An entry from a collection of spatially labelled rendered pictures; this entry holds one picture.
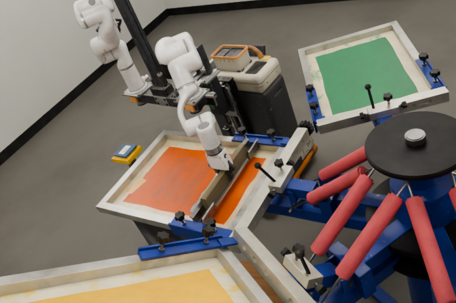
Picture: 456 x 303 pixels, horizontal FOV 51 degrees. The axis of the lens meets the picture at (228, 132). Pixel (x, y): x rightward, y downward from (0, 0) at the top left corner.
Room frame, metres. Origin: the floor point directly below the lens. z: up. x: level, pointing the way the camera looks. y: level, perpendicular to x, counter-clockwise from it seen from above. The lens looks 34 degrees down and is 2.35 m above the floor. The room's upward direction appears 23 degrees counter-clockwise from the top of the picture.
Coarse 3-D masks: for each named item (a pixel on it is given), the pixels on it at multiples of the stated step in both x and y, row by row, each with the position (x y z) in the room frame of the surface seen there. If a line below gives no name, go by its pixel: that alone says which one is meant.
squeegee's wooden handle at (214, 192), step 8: (240, 144) 1.80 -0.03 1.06; (240, 152) 1.76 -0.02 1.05; (232, 160) 1.71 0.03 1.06; (240, 160) 1.74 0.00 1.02; (216, 176) 1.65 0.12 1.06; (224, 176) 1.64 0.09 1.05; (216, 184) 1.60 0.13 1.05; (224, 184) 1.63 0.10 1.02; (208, 192) 1.57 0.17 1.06; (216, 192) 1.59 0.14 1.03; (208, 200) 1.54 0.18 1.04; (216, 200) 1.57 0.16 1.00
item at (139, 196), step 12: (156, 180) 1.93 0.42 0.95; (144, 192) 1.89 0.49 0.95; (228, 192) 1.64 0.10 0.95; (240, 192) 1.61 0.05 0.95; (144, 204) 1.80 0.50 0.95; (156, 204) 1.76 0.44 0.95; (168, 204) 1.73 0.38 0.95; (180, 204) 1.69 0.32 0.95; (192, 204) 1.66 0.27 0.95; (228, 204) 1.57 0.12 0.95; (216, 216) 1.53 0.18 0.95; (228, 216) 1.50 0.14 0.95
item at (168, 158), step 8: (168, 152) 2.13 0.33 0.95; (176, 152) 2.10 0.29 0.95; (184, 152) 2.07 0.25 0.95; (192, 152) 2.04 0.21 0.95; (200, 152) 2.02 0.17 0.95; (160, 160) 2.09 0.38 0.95; (168, 160) 2.06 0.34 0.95; (256, 160) 1.78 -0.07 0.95; (264, 160) 1.76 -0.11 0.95; (152, 168) 2.05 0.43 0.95; (160, 168) 2.02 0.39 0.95; (168, 168) 1.99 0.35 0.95; (248, 168) 1.74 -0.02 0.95; (208, 176) 1.80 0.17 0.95; (240, 176) 1.71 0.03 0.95; (248, 176) 1.69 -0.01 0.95; (240, 184) 1.66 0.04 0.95; (248, 184) 1.64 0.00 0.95
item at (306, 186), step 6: (294, 180) 1.45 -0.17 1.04; (300, 180) 1.44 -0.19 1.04; (306, 180) 1.43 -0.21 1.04; (288, 186) 1.43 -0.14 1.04; (294, 186) 1.42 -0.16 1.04; (300, 186) 1.41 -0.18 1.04; (306, 186) 1.39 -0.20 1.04; (312, 186) 1.38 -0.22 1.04; (318, 186) 1.39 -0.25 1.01; (294, 192) 1.41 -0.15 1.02; (300, 192) 1.39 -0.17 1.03; (306, 192) 1.37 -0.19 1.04; (306, 198) 1.38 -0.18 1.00
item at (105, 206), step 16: (160, 144) 2.21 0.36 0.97; (224, 144) 1.98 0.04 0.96; (144, 160) 2.11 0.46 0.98; (272, 160) 1.69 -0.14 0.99; (128, 176) 2.01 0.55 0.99; (112, 192) 1.94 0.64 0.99; (256, 192) 1.53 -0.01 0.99; (112, 208) 1.82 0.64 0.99; (128, 208) 1.77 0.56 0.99; (240, 208) 1.48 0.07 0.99; (160, 224) 1.60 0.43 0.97
